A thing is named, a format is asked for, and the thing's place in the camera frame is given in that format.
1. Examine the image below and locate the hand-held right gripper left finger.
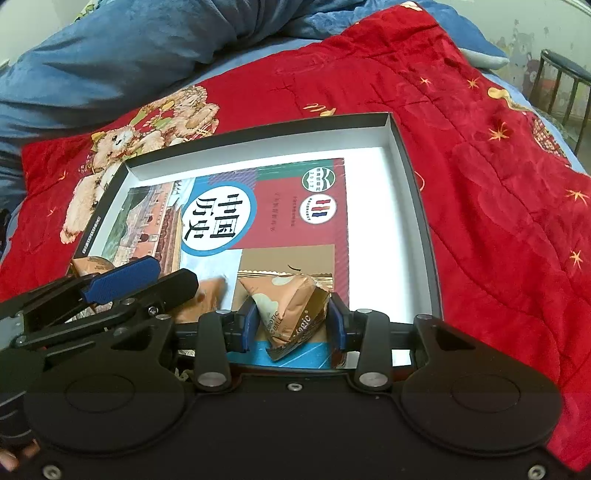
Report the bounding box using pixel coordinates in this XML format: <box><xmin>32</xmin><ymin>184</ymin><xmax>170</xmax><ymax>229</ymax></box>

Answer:
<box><xmin>89</xmin><ymin>298</ymin><xmax>260</xmax><ymax>393</ymax></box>

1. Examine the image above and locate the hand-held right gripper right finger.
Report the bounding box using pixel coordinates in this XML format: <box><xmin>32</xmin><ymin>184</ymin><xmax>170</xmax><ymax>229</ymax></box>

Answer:
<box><xmin>327</xmin><ymin>294</ymin><xmax>504</xmax><ymax>393</ymax></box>

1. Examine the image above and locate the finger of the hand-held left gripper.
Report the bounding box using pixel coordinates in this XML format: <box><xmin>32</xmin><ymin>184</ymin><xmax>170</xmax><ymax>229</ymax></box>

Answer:
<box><xmin>0</xmin><ymin>256</ymin><xmax>162</xmax><ymax>325</ymax></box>
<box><xmin>13</xmin><ymin>268</ymin><xmax>200</xmax><ymax>352</ymax></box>

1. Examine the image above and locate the brown snack packet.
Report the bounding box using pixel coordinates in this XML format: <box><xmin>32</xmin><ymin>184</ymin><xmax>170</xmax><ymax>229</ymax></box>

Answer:
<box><xmin>238</xmin><ymin>272</ymin><xmax>334</xmax><ymax>361</ymax></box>
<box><xmin>173</xmin><ymin>276</ymin><xmax>228</xmax><ymax>325</ymax></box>
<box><xmin>70</xmin><ymin>255</ymin><xmax>116</xmax><ymax>278</ymax></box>

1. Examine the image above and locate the black cardboard box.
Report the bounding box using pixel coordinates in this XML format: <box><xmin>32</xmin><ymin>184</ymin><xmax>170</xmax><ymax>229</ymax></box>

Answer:
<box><xmin>73</xmin><ymin>111</ymin><xmax>446</xmax><ymax>371</ymax></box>

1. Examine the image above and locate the person's left hand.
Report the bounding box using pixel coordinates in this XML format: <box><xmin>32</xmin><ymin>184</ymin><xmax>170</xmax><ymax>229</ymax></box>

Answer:
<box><xmin>0</xmin><ymin>439</ymin><xmax>40</xmax><ymax>474</ymax></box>

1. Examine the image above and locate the red printed blanket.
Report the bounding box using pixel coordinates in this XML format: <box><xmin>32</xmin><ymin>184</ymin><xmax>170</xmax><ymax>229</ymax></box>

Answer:
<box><xmin>0</xmin><ymin>7</ymin><xmax>591</xmax><ymax>472</ymax></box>

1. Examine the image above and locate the blue duvet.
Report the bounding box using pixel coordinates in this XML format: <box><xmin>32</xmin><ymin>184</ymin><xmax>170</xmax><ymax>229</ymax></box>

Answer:
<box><xmin>0</xmin><ymin>0</ymin><xmax>419</xmax><ymax>155</ymax></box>

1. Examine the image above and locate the patterned pillow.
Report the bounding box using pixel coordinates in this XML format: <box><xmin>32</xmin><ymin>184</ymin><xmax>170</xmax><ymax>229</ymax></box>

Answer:
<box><xmin>69</xmin><ymin>0</ymin><xmax>108</xmax><ymax>22</ymax></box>

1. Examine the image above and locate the blue plush pillow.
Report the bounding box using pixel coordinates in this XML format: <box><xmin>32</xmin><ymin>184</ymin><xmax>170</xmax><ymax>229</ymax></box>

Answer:
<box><xmin>416</xmin><ymin>0</ymin><xmax>511</xmax><ymax>68</ymax></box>

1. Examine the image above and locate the dark metal stool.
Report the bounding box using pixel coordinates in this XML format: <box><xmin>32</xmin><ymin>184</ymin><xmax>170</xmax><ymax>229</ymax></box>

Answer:
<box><xmin>526</xmin><ymin>48</ymin><xmax>591</xmax><ymax>154</ymax></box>

